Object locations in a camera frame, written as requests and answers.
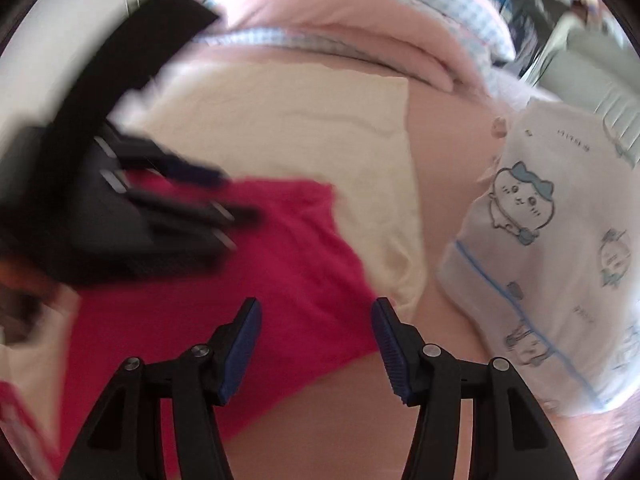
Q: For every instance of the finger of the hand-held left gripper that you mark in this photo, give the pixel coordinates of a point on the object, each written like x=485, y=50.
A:
x=195, y=172
x=200, y=220

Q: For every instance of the pink folded quilt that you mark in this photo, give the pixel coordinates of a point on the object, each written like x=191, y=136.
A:
x=325, y=25

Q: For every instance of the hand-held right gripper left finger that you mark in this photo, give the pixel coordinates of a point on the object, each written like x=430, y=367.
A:
x=242, y=350

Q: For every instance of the grey padded headboard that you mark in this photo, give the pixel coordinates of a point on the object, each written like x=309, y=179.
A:
x=600, y=60

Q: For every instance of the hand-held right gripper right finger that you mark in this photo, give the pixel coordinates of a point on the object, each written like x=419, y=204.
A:
x=390, y=355

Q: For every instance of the plain cream garment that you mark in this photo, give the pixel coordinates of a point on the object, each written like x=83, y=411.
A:
x=275, y=120

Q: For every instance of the white cartoon print pajamas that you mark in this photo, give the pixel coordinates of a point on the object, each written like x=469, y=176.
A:
x=525, y=285

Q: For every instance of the cream shirt with magenta sleeves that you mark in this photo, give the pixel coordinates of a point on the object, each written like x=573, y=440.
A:
x=280, y=260

